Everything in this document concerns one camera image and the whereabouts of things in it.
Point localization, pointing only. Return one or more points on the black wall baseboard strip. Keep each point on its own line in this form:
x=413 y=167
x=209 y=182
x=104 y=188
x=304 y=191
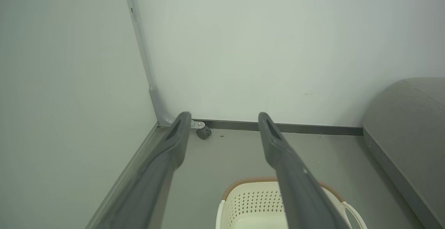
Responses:
x=313 y=129

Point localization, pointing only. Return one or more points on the cream perforated laundry basket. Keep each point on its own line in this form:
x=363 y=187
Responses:
x=250 y=204

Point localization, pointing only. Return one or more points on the grey wall baseboard strip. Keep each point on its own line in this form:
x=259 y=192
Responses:
x=120 y=187

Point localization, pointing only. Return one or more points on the black caster wheel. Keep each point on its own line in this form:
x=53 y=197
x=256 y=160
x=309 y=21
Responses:
x=204 y=133

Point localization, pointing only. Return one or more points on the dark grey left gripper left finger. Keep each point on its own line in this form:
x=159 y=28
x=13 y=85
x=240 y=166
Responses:
x=146 y=194

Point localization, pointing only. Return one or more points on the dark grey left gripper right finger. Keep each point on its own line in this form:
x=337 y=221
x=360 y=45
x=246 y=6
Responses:
x=302 y=201

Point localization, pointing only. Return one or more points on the grey metal partition post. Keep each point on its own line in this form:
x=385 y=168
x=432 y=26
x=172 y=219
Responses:
x=153 y=95

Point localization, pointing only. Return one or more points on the grey fabric sofa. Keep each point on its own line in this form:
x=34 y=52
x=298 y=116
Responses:
x=406 y=124

